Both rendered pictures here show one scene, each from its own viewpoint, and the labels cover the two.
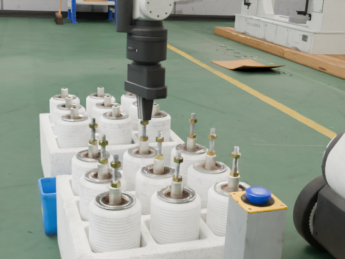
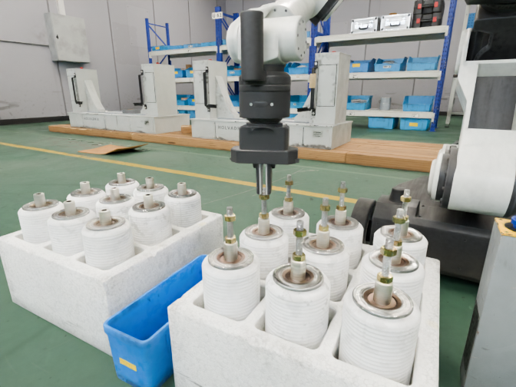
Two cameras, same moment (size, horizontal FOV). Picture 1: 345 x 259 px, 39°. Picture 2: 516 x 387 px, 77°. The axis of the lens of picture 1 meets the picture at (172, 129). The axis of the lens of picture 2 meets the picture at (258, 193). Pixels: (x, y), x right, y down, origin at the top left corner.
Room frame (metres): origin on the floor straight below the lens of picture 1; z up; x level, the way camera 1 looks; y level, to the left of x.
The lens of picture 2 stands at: (0.66, 0.46, 0.51)
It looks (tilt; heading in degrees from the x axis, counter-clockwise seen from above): 17 degrees down; 318
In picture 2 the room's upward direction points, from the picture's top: straight up
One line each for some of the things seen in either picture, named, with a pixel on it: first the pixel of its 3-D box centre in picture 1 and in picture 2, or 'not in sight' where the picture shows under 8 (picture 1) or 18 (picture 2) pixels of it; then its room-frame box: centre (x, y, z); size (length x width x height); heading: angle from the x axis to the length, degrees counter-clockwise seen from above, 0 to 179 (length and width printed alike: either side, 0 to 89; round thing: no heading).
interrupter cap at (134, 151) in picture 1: (143, 152); (263, 232); (1.08, 0.06, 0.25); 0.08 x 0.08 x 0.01
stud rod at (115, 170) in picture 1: (115, 174); (386, 265); (0.82, 0.10, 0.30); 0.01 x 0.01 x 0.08
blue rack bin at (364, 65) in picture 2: not in sight; (360, 66); (3.53, -4.26, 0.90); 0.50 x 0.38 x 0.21; 107
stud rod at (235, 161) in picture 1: (234, 165); (404, 209); (0.89, -0.12, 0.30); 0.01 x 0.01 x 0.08
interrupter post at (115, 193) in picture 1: (115, 194); (382, 291); (0.82, 0.10, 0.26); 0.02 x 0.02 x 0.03
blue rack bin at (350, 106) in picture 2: not in sight; (357, 102); (3.52, -4.25, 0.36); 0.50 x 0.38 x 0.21; 109
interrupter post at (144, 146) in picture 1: (144, 147); (263, 226); (1.08, 0.06, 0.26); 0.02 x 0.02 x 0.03
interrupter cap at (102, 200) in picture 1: (115, 201); (382, 299); (0.82, 0.10, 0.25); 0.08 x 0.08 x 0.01
